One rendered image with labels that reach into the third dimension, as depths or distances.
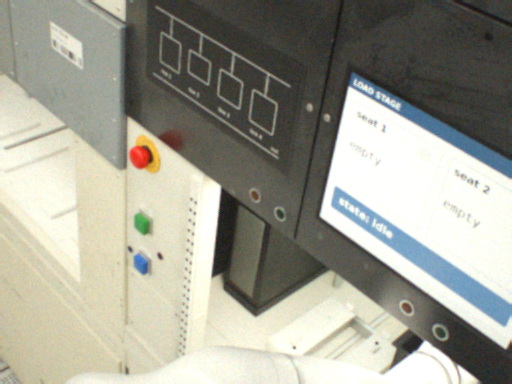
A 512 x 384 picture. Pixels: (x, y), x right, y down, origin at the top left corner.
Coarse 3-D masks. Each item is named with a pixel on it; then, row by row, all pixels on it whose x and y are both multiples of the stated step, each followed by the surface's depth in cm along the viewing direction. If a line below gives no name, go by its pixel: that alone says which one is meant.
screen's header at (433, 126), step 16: (352, 80) 79; (368, 96) 78; (384, 96) 76; (400, 112) 76; (416, 112) 74; (432, 128) 73; (448, 128) 72; (464, 144) 71; (480, 144) 70; (480, 160) 70; (496, 160) 69
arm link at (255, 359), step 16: (192, 352) 79; (208, 352) 78; (224, 352) 79; (240, 352) 80; (256, 352) 82; (272, 352) 85; (160, 368) 79; (176, 368) 77; (192, 368) 76; (208, 368) 76; (224, 368) 77; (240, 368) 78; (256, 368) 80; (272, 368) 81; (288, 368) 83
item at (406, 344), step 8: (408, 328) 125; (400, 336) 123; (408, 336) 124; (416, 336) 126; (392, 344) 122; (400, 344) 122; (408, 344) 125; (416, 344) 129; (400, 352) 121; (408, 352) 128; (400, 360) 123; (392, 368) 125
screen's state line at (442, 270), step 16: (336, 192) 87; (336, 208) 88; (352, 208) 86; (368, 208) 84; (368, 224) 85; (384, 224) 83; (384, 240) 84; (400, 240) 82; (416, 240) 81; (416, 256) 82; (432, 256) 80; (432, 272) 81; (448, 272) 79; (464, 272) 77; (464, 288) 78; (480, 288) 76; (480, 304) 77; (496, 304) 76; (496, 320) 76
